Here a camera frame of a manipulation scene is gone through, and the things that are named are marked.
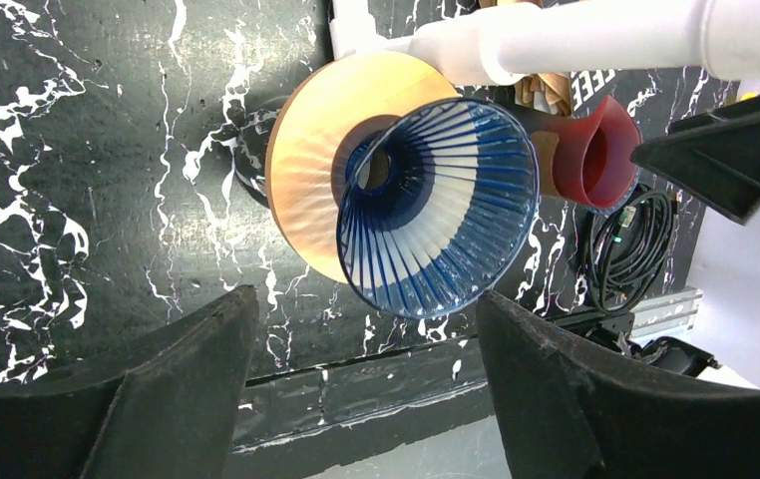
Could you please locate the orange coffee filter package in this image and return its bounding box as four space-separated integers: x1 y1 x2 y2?
479 0 619 107

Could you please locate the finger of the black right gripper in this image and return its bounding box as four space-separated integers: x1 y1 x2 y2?
630 95 760 225

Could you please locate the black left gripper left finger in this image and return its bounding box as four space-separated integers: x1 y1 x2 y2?
0 285 259 478

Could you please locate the wooden ring dripper holder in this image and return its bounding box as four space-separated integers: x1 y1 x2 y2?
265 51 458 282

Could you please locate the clear glass brown cup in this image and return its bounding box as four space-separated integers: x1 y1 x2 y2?
234 95 287 208

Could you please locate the red and black carafe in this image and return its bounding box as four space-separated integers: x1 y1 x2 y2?
519 95 640 211

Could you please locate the coiled black cable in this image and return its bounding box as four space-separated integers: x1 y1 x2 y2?
580 184 678 315

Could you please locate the blue glass dripper cone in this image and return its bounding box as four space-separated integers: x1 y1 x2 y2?
336 97 541 319

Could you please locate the white PVC pipe stand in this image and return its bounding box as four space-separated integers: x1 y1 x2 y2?
329 0 760 86

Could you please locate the aluminium frame rail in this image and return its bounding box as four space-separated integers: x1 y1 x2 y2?
538 285 705 338

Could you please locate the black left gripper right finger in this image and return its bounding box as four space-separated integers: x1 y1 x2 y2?
476 291 760 478

